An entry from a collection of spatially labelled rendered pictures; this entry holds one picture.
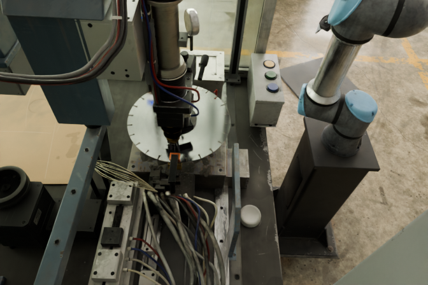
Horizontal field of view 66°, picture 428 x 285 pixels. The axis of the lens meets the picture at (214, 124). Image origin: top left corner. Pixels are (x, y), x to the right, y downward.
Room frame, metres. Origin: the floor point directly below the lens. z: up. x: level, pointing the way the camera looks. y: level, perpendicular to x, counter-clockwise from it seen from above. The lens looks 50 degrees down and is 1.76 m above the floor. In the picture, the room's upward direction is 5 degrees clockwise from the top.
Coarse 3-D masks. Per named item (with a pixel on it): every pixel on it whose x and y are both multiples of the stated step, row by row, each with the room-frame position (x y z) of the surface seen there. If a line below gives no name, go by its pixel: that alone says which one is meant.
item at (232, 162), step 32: (160, 32) 0.50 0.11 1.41; (192, 32) 0.51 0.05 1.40; (160, 64) 0.50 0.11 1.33; (160, 96) 0.49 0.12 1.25; (224, 96) 1.00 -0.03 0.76; (224, 160) 0.61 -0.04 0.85; (192, 192) 0.47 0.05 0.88; (224, 192) 0.54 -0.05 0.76; (160, 224) 0.41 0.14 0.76; (224, 224) 0.43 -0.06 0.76; (224, 256) 0.33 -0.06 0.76
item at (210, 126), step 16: (144, 96) 0.78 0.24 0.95; (208, 96) 0.80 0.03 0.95; (144, 112) 0.70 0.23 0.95; (208, 112) 0.73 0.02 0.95; (224, 112) 0.73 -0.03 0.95; (128, 128) 0.63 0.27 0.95; (144, 128) 0.64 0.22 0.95; (160, 128) 0.64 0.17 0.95; (208, 128) 0.66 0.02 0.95; (224, 128) 0.67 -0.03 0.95; (144, 144) 0.58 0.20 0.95; (160, 144) 0.58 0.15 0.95; (176, 144) 0.59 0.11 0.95; (192, 144) 0.59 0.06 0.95; (208, 144) 0.60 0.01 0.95; (160, 160) 0.53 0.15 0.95; (192, 160) 0.53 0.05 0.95
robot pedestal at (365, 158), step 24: (312, 120) 0.91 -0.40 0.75; (312, 144) 0.79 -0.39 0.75; (312, 168) 0.72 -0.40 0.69; (336, 168) 0.69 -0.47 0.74; (360, 168) 0.70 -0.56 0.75; (288, 192) 0.80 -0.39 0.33; (312, 192) 0.70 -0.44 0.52; (336, 192) 0.71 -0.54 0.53; (288, 216) 0.71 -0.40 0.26; (312, 216) 0.71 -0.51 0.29; (288, 240) 0.69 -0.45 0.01; (312, 240) 0.70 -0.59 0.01
